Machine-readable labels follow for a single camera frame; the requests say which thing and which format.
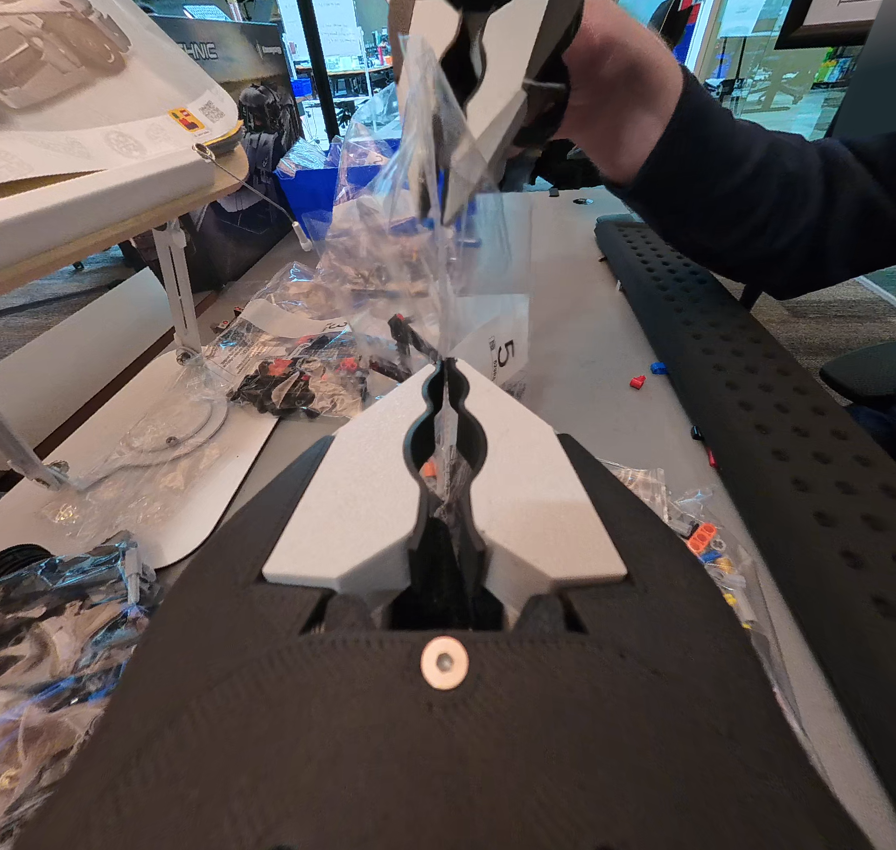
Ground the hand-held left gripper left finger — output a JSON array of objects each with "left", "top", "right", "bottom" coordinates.
[{"left": 261, "top": 362, "right": 461, "bottom": 630}]

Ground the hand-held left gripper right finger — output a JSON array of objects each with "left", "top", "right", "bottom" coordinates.
[{"left": 451, "top": 358, "right": 629, "bottom": 630}]

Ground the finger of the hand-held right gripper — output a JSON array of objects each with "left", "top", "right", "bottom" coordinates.
[
  {"left": 405, "top": 0, "right": 463, "bottom": 220},
  {"left": 442, "top": 0, "right": 551, "bottom": 227}
]

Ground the clear plastic lego parts bag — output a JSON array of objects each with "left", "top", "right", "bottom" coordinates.
[
  {"left": 329, "top": 31, "right": 536, "bottom": 515},
  {"left": 206, "top": 300, "right": 372, "bottom": 420},
  {"left": 602, "top": 458, "right": 781, "bottom": 662},
  {"left": 335, "top": 87, "right": 403, "bottom": 186},
  {"left": 308, "top": 185, "right": 449, "bottom": 305},
  {"left": 0, "top": 531, "right": 162, "bottom": 823},
  {"left": 279, "top": 138, "right": 337, "bottom": 174}
]

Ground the person's right forearm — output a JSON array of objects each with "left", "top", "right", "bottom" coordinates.
[{"left": 608, "top": 70, "right": 896, "bottom": 301}]

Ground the black lego set box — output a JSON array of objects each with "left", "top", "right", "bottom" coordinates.
[{"left": 119, "top": 14, "right": 309, "bottom": 287}]

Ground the black lego tire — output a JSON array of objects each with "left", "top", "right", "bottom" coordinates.
[{"left": 0, "top": 545, "right": 50, "bottom": 578}]

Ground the lego instruction booklet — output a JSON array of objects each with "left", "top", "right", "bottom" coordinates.
[{"left": 0, "top": 0, "right": 245, "bottom": 270}]

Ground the person's right hand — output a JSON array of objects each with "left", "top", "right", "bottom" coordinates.
[{"left": 560, "top": 0, "right": 683, "bottom": 182}]

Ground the whiteboard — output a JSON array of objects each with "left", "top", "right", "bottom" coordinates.
[{"left": 272, "top": 0, "right": 363, "bottom": 60}]

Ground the black pole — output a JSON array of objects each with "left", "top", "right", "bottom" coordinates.
[{"left": 287, "top": 0, "right": 342, "bottom": 143}]

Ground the black chair back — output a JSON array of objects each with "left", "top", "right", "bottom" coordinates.
[{"left": 647, "top": 0, "right": 686, "bottom": 49}]

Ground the blue plastic bin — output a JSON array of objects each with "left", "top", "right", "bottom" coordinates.
[{"left": 275, "top": 157, "right": 449, "bottom": 235}]

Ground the empty clear plastic bag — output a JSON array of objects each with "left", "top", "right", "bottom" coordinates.
[{"left": 38, "top": 437, "right": 235, "bottom": 550}]

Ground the black perforated table edge pad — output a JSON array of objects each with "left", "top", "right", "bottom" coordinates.
[{"left": 595, "top": 216, "right": 896, "bottom": 795}]

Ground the framed fiducial marker sign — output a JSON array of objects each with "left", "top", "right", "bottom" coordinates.
[{"left": 773, "top": 0, "right": 896, "bottom": 49}]

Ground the black office chair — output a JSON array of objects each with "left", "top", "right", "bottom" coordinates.
[{"left": 819, "top": 341, "right": 896, "bottom": 404}]

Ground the metal page holder wire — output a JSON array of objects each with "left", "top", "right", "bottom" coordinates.
[{"left": 192, "top": 142, "right": 315, "bottom": 251}]

